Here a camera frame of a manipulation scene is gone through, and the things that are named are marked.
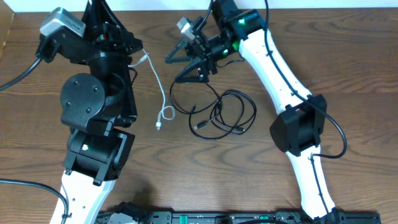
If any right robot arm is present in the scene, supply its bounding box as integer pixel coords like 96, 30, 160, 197
165, 1, 340, 223

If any white USB cable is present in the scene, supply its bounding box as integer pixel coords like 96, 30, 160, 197
127, 49, 176, 131

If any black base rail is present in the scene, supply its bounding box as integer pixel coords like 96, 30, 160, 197
95, 202, 382, 224

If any wooden side panel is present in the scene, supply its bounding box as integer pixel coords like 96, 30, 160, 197
0, 0, 15, 58

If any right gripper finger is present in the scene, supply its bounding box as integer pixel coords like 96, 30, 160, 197
165, 38, 191, 64
175, 57, 209, 83

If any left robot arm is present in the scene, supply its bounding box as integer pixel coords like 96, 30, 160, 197
36, 0, 143, 223

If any black USB cable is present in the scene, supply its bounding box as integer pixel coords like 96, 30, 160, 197
169, 79, 257, 141

